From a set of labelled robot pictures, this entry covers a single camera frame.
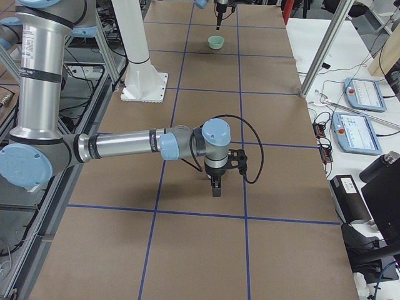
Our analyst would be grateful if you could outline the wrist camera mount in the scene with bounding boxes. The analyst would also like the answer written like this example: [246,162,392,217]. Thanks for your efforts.
[227,149,248,177]

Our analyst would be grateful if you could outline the near teach pendant tablet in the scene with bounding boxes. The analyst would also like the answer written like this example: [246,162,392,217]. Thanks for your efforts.
[332,112,383,156]

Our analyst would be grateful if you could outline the black power supply box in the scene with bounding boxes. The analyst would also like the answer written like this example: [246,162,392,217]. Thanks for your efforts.
[330,175,371,224]

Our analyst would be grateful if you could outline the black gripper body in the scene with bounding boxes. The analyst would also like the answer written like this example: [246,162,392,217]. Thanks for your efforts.
[216,0,229,6]
[204,161,227,183]

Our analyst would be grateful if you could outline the teach pendant tablet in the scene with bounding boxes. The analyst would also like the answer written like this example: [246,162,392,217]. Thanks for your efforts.
[332,112,383,156]
[344,77,387,113]

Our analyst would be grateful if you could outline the light green ceramic bowl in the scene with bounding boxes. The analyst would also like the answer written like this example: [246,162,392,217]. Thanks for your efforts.
[207,36,224,50]

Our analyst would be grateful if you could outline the far teach pendant tablet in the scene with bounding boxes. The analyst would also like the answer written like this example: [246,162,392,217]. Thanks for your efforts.
[344,77,387,113]

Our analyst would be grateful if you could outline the white camera pole base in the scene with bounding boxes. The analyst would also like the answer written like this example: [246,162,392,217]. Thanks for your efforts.
[112,0,168,103]

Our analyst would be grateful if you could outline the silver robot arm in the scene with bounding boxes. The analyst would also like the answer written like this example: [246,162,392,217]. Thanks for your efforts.
[1,1,231,197]
[194,0,229,31]

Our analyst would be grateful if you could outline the aluminium frame post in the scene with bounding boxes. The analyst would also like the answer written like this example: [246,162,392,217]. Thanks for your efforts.
[299,0,354,98]

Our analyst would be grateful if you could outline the orange electronics board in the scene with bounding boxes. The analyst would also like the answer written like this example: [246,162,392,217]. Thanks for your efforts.
[312,122,333,165]

